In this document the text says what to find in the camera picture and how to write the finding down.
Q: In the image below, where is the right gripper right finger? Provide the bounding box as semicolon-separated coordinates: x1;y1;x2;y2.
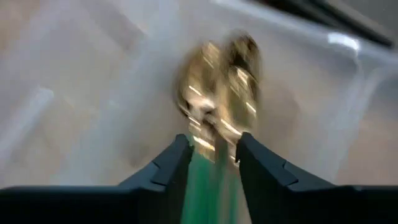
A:
235;132;398;224

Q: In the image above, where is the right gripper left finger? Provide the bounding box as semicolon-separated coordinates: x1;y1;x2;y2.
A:
0;133;194;224

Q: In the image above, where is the clear plastic cutlery tray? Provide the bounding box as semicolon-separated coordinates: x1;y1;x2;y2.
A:
0;0;398;187

